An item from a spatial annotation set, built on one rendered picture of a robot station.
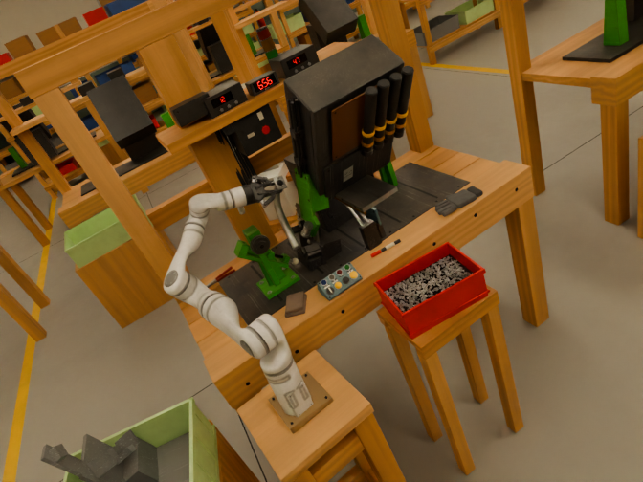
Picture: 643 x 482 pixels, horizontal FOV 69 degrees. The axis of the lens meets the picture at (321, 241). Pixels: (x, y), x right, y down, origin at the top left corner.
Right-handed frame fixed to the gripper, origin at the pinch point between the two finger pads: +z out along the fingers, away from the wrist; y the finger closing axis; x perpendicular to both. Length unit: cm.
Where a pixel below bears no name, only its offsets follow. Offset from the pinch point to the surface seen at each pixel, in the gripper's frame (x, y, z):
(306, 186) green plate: -9.2, -7.1, 7.5
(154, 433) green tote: 8, -67, -69
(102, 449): 2, -65, -83
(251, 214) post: 30.2, 3.5, -5.6
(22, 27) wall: 655, 755, -106
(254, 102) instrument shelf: -12.1, 30.7, 0.9
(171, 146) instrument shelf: -5.6, 23.9, -33.2
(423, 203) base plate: 1, -25, 58
